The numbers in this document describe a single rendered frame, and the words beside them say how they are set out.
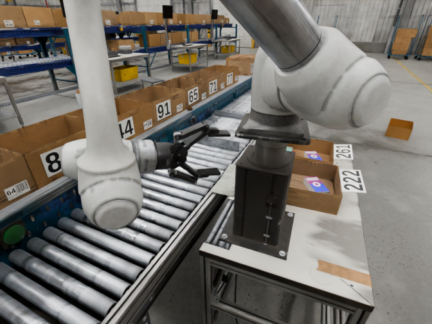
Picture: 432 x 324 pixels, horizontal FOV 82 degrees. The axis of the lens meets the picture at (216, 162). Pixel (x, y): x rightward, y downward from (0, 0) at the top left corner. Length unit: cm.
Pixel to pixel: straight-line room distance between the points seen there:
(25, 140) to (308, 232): 138
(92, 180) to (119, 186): 5
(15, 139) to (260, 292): 159
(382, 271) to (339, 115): 173
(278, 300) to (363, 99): 145
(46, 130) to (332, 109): 138
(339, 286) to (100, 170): 80
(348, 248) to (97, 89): 98
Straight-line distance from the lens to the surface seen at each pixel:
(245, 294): 178
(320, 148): 171
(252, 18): 48
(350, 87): 54
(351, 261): 107
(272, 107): 73
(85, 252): 110
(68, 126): 163
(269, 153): 82
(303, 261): 100
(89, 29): 53
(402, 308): 205
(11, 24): 635
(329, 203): 120
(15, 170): 121
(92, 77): 49
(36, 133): 155
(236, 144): 164
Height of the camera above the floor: 149
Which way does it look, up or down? 30 degrees down
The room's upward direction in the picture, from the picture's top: straight up
